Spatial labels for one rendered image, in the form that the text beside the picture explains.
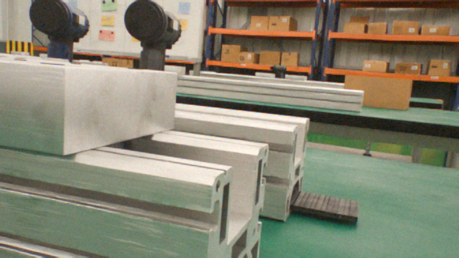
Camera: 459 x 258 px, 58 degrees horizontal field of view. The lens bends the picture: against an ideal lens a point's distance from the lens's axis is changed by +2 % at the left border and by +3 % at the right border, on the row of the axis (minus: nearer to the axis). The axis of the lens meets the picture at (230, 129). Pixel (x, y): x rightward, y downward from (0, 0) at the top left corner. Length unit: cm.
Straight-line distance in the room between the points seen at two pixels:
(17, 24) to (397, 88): 777
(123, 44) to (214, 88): 194
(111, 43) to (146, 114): 356
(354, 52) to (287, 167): 1036
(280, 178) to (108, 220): 21
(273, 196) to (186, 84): 160
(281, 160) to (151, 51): 34
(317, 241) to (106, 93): 21
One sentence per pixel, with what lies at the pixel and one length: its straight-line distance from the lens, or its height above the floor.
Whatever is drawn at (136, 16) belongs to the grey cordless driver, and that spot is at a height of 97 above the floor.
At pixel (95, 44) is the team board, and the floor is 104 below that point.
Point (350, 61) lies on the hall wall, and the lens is 1069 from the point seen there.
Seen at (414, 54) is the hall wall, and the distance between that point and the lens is 1064.
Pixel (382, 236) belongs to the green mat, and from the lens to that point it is 38.
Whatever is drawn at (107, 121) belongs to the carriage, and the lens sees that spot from 22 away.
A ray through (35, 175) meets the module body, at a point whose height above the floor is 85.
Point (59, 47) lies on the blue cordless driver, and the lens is 75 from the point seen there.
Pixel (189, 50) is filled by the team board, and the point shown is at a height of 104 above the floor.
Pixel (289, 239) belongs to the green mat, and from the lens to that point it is 34.
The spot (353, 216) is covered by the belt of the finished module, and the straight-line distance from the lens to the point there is 39.
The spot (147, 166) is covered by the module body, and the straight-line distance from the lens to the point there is 18.
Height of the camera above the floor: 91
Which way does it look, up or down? 8 degrees down
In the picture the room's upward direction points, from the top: 5 degrees clockwise
